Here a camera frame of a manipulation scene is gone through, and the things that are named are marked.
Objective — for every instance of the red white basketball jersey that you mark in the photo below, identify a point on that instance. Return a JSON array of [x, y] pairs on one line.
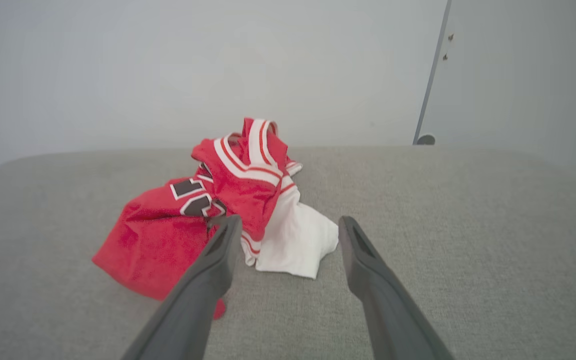
[[228, 200]]

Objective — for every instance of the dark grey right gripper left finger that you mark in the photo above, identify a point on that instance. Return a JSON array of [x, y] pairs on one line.
[[198, 295]]

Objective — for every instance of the grey door frame strip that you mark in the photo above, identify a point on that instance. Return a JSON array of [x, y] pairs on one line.
[[432, 70]]

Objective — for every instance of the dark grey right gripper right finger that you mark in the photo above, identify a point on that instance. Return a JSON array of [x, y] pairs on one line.
[[383, 300]]

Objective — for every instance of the grey fabric sofa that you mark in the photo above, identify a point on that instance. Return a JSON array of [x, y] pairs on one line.
[[418, 250]]

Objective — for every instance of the grey rounded door stopper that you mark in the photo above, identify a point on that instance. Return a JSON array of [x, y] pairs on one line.
[[425, 139]]

